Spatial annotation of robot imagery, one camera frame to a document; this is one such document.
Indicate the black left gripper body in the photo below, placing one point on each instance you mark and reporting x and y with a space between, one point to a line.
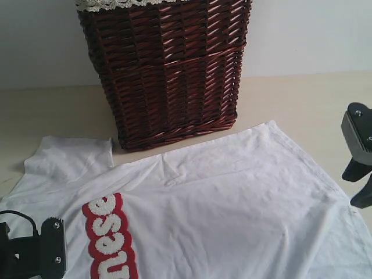
20 257

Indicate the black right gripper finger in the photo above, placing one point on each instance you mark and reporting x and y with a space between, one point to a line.
355 171
363 198

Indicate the white shirt garment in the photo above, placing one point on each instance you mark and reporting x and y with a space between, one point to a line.
248 205

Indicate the dark brown wicker basket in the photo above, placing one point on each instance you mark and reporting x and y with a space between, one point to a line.
169 71

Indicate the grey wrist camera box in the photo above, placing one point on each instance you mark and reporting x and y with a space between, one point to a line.
356 128

